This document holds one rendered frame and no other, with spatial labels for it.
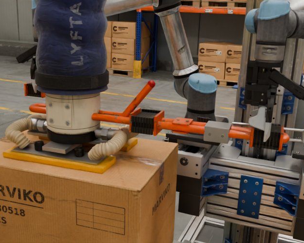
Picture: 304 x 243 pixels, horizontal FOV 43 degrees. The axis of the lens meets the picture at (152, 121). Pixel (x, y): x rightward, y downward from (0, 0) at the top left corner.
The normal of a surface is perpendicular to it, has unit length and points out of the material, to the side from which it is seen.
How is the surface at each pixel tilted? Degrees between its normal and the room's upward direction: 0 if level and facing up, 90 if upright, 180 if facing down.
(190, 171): 90
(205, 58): 91
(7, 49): 90
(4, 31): 90
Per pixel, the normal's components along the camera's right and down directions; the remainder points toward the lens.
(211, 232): 0.04, -0.96
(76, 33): 0.28, 0.51
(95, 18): 0.76, -0.14
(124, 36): -0.37, 0.29
